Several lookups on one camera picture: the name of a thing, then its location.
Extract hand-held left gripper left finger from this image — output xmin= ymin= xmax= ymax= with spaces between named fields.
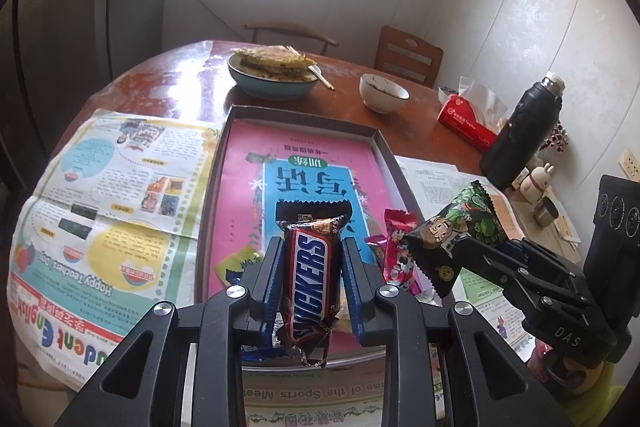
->
xmin=55 ymin=236 xmax=285 ymax=427

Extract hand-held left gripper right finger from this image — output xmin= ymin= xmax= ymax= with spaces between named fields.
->
xmin=341 ymin=237 xmax=571 ymax=427

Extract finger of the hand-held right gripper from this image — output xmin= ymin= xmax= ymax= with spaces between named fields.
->
xmin=462 ymin=252 xmax=548 ymax=323
xmin=470 ymin=239 xmax=591 ymax=303

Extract clear yellow-green pastry packet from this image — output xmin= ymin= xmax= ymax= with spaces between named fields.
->
xmin=214 ymin=244 xmax=266 ymax=289

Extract blue snack packet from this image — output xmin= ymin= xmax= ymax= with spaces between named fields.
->
xmin=240 ymin=344 xmax=286 ymax=363

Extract brown chocolate bar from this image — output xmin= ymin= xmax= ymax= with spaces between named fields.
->
xmin=275 ymin=200 xmax=353 ymax=368

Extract long red snack packet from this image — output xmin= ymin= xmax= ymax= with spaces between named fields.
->
xmin=382 ymin=208 xmax=436 ymax=298

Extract green cartoon snack packet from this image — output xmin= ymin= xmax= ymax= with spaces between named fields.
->
xmin=401 ymin=181 xmax=507 ymax=299

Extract pink cardboard tray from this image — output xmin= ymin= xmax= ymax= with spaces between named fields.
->
xmin=192 ymin=105 xmax=426 ymax=370

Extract person's right hand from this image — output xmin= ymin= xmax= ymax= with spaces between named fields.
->
xmin=525 ymin=339 xmax=571 ymax=390

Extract white yellow leaflets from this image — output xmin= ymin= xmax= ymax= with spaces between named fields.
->
xmin=552 ymin=214 xmax=583 ymax=248

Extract steel thermos cup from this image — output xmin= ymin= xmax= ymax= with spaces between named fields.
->
xmin=532 ymin=197 xmax=560 ymax=228

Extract white rabbit figurine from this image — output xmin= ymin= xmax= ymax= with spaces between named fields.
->
xmin=520 ymin=163 xmax=556 ymax=202

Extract vase of artificial flowers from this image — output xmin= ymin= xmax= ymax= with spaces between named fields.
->
xmin=542 ymin=122 xmax=571 ymax=155

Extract yellow green clothing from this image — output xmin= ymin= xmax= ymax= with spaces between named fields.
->
xmin=565 ymin=357 xmax=640 ymax=408

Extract black thermos flask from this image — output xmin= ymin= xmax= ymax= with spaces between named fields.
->
xmin=480 ymin=71 xmax=566 ymax=190

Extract red tissue pack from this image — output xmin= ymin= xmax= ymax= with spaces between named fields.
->
xmin=437 ymin=77 xmax=508 ymax=152

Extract colourful newspaper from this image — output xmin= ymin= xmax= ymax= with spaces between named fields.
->
xmin=9 ymin=108 xmax=226 ymax=355

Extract white bowl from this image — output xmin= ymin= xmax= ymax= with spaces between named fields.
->
xmin=360 ymin=73 xmax=410 ymax=114

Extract dark blue bowl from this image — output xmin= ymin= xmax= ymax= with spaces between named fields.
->
xmin=227 ymin=48 xmax=321 ymax=100

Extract wooden chopstick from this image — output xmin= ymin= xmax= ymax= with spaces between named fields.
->
xmin=290 ymin=46 xmax=336 ymax=90
xmin=287 ymin=46 xmax=333 ymax=92

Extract brown wooden chair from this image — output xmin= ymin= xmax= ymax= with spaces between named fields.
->
xmin=374 ymin=25 xmax=444 ymax=88

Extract stack of pancakes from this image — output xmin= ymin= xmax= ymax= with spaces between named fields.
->
xmin=235 ymin=46 xmax=316 ymax=84

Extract curved back wooden chair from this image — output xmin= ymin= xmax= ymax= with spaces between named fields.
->
xmin=244 ymin=23 xmax=338 ymax=56

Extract wall socket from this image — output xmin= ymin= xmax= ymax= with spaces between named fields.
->
xmin=619 ymin=149 xmax=640 ymax=180

